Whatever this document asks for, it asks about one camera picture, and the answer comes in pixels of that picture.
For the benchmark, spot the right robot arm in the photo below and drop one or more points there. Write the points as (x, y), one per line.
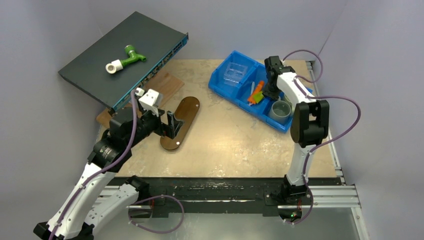
(310, 125)

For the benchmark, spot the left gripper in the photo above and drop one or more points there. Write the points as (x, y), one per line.
(171, 129)

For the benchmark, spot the white toothbrush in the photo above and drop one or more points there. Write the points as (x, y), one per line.
(253, 85)

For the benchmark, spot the green white pipe fitting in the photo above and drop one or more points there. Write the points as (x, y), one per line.
(118, 65)

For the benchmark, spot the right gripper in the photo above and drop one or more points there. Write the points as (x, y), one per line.
(271, 89)

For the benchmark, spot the clear plastic blister pack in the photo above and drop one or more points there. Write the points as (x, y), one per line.
(234, 73)

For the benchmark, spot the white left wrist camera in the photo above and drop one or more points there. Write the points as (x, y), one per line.
(149, 100)

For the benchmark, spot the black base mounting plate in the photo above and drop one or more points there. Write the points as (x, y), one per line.
(231, 195)

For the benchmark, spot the grey mug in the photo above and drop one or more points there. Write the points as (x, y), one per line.
(280, 111)

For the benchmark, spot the blue divided plastic bin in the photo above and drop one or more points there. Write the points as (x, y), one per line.
(238, 95)

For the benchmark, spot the green toothpaste tube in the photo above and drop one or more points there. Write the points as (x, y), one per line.
(257, 97)

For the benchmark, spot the light green mug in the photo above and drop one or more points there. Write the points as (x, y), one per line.
(286, 99)

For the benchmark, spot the dark network switch box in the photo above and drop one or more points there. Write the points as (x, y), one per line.
(125, 58)

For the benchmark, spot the brown oval wooden tray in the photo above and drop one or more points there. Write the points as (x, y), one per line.
(186, 111)

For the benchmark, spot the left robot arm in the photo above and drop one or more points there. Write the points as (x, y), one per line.
(80, 218)

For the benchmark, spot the wooden board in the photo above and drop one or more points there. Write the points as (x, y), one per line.
(164, 83)

